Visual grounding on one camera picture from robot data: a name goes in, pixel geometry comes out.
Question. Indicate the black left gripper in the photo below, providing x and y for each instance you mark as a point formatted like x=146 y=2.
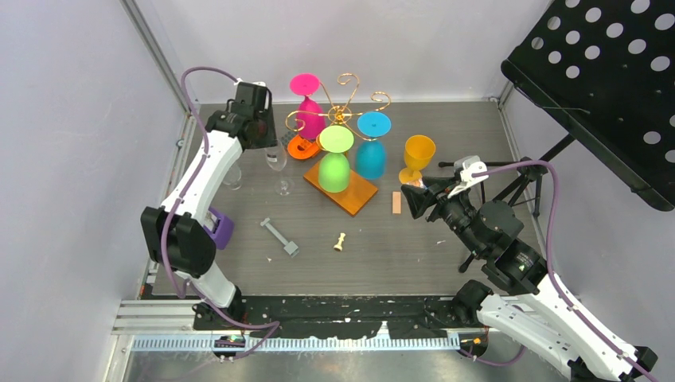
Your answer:
x=270 y=139

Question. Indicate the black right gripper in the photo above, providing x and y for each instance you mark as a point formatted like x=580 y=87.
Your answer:
x=419 y=198

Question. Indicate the clear stemmed wine glass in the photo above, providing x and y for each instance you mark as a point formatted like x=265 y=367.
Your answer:
x=276 y=158

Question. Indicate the yellow plastic wine glass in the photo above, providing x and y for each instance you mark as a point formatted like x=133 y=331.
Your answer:
x=418 y=152

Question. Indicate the pink plastic wine glass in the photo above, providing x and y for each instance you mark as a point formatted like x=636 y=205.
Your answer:
x=309 y=119

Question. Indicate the blue plastic wine glass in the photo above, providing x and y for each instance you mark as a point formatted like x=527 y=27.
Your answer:
x=371 y=155

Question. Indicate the gold rack with wooden base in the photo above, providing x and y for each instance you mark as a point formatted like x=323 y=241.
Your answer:
x=359 y=190

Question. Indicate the green plastic wine glass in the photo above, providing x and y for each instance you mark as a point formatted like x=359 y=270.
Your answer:
x=334 y=168

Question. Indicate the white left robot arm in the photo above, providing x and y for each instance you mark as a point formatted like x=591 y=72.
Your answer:
x=182 y=232

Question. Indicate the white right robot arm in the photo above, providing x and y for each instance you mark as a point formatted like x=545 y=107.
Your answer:
x=545 y=317

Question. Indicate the small colourful toy figure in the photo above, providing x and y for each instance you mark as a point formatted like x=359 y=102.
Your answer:
x=417 y=183

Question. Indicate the grey lego plate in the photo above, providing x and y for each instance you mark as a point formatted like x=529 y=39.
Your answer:
x=286 y=139

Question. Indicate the small wooden block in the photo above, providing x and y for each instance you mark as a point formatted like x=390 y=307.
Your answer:
x=396 y=202

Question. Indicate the clear glass tumbler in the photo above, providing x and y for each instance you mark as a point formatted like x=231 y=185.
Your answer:
x=233 y=177

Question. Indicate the orange plastic U-shaped toy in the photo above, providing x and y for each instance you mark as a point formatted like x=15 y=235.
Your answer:
x=302 y=149

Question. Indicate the white chess piece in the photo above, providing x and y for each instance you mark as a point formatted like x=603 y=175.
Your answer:
x=340 y=242

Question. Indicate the grey metal T-shaped part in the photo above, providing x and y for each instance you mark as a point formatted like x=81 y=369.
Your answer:
x=290 y=247

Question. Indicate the black music stand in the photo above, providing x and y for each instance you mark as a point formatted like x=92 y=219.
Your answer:
x=604 y=70

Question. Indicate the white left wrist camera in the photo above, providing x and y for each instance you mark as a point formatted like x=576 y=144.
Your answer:
x=240 y=82

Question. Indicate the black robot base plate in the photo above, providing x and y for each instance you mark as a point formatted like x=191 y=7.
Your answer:
x=354 y=317

